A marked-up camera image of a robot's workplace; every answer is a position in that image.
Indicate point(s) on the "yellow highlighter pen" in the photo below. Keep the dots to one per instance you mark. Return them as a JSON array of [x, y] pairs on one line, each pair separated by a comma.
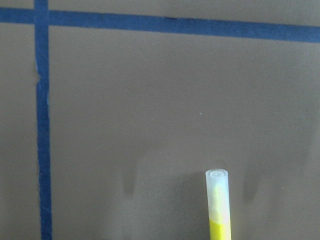
[[218, 199]]

